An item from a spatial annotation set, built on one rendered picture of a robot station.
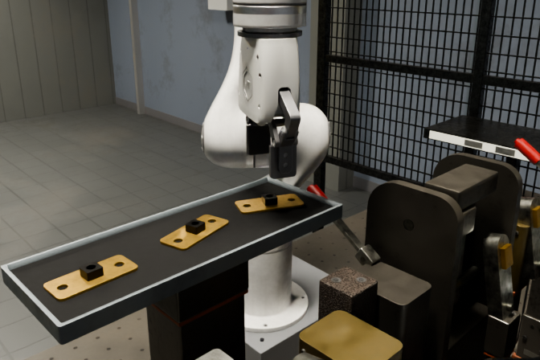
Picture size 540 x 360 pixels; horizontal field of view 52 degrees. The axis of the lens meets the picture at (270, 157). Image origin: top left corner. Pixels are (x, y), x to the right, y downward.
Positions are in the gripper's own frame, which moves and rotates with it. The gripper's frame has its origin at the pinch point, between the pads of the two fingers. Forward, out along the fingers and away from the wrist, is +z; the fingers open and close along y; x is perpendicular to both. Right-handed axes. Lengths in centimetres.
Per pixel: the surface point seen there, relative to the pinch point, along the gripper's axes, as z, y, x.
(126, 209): 122, -276, -4
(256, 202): 6.2, -0.7, -1.6
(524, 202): 12.2, -0.4, 42.0
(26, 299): 6.5, 13.0, -27.9
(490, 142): 20, -48, 77
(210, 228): 6.2, 4.8, -8.8
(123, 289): 6.5, 14.2, -19.5
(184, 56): 52, -457, 71
